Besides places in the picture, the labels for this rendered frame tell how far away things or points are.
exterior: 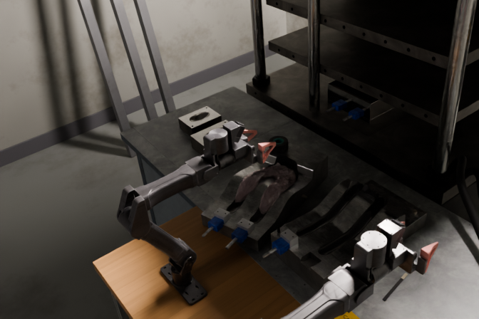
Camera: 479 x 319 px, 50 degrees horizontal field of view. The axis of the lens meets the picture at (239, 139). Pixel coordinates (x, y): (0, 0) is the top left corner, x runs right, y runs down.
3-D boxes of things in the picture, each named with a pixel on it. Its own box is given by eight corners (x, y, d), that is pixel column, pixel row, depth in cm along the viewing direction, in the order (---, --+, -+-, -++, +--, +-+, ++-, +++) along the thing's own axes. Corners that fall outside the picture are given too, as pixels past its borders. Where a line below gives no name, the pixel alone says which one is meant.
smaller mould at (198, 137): (209, 161, 229) (207, 149, 225) (192, 147, 239) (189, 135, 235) (245, 144, 238) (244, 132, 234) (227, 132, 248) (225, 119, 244)
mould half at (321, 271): (323, 297, 163) (323, 268, 155) (271, 251, 181) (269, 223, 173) (425, 225, 185) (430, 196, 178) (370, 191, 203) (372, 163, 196)
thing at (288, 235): (268, 267, 167) (266, 255, 164) (258, 258, 170) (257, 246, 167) (298, 248, 173) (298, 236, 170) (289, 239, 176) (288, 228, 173)
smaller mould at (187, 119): (193, 139, 245) (192, 128, 242) (179, 128, 255) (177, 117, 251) (222, 125, 253) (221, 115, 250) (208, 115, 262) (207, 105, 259)
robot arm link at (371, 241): (366, 223, 118) (328, 248, 112) (396, 243, 112) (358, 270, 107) (363, 258, 124) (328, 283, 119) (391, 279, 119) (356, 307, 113)
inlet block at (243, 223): (232, 256, 177) (231, 246, 174) (221, 250, 179) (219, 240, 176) (254, 233, 185) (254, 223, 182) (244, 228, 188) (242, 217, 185)
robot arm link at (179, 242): (189, 245, 172) (128, 202, 149) (200, 255, 168) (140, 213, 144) (177, 259, 171) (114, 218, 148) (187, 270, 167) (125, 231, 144)
